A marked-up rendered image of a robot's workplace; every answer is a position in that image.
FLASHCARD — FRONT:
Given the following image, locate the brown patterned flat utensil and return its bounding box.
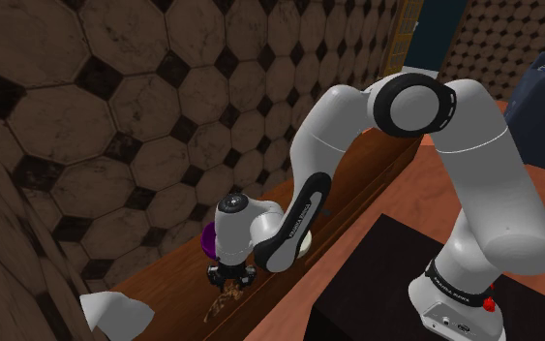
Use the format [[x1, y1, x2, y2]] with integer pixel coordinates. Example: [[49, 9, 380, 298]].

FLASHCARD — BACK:
[[202, 281, 245, 326]]

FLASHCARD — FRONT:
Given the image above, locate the purple bowl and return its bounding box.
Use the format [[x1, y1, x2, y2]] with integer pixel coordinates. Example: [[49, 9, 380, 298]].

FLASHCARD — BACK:
[[199, 222, 220, 262]]

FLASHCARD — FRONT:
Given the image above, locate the brown wooden sideboard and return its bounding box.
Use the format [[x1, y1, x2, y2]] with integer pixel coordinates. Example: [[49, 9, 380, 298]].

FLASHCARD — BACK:
[[106, 126, 425, 341]]

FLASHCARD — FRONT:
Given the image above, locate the cream round object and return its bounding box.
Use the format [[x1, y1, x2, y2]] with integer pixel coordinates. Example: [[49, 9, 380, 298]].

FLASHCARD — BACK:
[[296, 230, 314, 260]]

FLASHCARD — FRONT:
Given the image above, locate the white angular object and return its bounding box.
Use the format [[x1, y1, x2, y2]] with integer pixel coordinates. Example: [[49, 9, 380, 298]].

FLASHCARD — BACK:
[[78, 291, 156, 341]]

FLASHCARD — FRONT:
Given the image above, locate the black robot stand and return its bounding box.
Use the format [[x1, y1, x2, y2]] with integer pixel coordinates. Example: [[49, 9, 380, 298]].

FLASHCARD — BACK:
[[302, 213, 545, 341]]

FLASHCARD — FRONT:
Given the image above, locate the yellow-framed door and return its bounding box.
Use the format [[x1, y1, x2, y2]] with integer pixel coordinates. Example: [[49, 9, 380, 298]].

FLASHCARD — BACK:
[[382, 0, 469, 79]]

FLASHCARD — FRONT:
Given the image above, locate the dark blue cabinet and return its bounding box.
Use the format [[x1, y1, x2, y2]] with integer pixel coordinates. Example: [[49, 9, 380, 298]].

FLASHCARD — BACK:
[[504, 49, 545, 179]]

